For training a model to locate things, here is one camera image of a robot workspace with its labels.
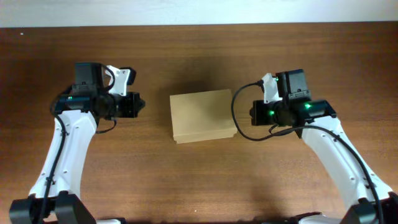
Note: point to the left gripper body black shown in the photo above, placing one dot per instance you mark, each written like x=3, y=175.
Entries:
x=133, y=104

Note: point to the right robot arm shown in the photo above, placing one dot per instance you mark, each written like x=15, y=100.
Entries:
x=366, y=197

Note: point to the brown cardboard box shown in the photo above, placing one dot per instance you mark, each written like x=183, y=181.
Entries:
x=202, y=116

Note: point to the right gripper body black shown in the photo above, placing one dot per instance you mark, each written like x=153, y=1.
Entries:
x=256, y=112

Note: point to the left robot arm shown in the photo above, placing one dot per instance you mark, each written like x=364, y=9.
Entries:
x=57, y=189

